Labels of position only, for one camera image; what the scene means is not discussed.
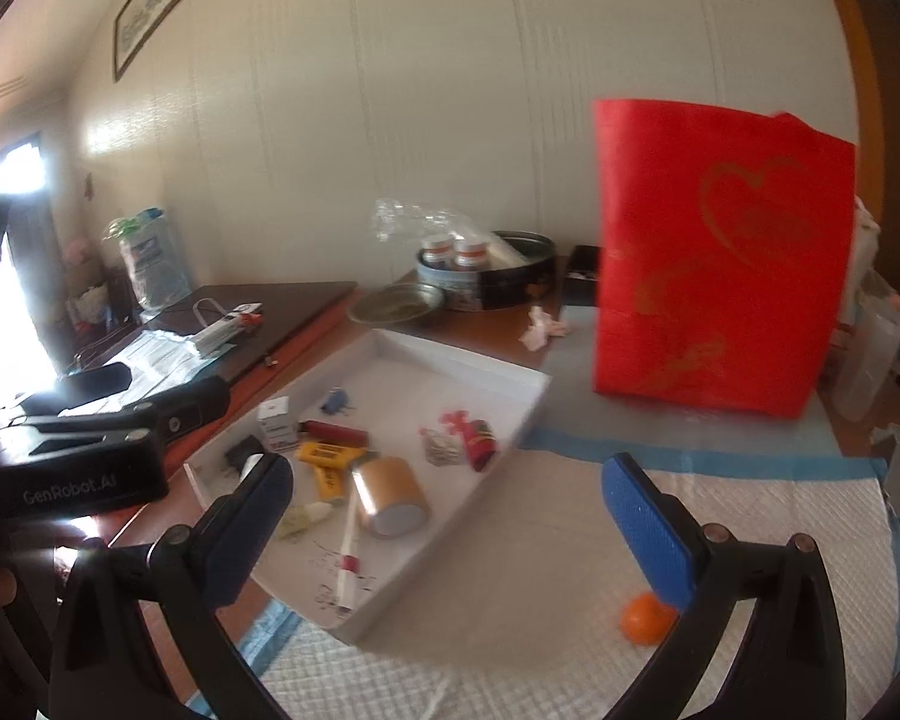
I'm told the white quilted pad blue border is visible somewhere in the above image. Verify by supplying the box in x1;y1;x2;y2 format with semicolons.
187;360;900;720

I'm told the white device with red tip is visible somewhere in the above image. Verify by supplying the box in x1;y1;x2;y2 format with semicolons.
195;301;263;357

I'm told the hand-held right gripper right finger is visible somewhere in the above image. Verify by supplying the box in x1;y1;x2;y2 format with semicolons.
600;452;848;720

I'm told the clear plastic wrap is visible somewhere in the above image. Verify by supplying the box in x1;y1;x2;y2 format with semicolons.
371;197;496;241

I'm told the crumpled tissue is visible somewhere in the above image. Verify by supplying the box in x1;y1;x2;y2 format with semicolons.
521;305;571;350

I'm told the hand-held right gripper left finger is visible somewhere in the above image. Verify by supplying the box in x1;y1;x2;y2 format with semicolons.
49;454;297;720

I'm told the mandarin orange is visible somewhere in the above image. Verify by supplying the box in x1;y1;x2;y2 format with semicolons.
619;591;680;646

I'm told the round metal plate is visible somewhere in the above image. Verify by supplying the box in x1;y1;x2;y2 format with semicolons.
347;285;447;325

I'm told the white cardboard box tray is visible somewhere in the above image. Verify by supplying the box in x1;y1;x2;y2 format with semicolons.
184;326;554;646

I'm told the round metal tin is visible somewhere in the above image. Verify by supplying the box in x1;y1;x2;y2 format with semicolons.
416;231;558;312

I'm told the blue white plastic bag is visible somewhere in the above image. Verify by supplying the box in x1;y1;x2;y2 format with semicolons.
103;208;194;312

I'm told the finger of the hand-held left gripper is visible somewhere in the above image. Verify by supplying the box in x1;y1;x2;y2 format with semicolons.
0;375;233;452

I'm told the black phone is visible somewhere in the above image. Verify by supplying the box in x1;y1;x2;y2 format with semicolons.
56;361;134;415

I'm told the framed picture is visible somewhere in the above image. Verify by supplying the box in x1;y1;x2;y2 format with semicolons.
112;0;217;83

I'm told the small white box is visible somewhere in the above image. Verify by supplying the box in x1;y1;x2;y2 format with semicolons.
259;397;301;452

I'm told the clear plastic container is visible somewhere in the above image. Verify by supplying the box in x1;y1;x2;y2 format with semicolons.
832;292;900;421

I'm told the pink plush toy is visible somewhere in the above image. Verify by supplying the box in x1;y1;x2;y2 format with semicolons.
64;236;110;331

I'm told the dark wooden board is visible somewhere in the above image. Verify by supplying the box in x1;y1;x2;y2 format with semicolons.
67;281;359;391

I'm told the red packet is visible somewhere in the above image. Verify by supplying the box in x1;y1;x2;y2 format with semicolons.
439;409;500;473

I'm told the brown tape roll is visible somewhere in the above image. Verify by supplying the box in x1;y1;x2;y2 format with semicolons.
349;456;430;539

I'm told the stack of white papers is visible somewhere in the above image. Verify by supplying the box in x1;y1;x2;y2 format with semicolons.
82;328;222;398

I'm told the white pen with red band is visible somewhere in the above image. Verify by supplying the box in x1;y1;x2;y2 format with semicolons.
336;491;362;612

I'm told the red fabric bag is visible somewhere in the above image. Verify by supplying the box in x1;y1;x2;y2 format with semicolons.
591;97;860;421

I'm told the pale yellow dropper bottle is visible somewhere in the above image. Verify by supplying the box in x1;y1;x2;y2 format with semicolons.
277;502;335;541

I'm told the yellow black utility knife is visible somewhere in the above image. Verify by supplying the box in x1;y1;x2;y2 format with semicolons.
296;441;368;466

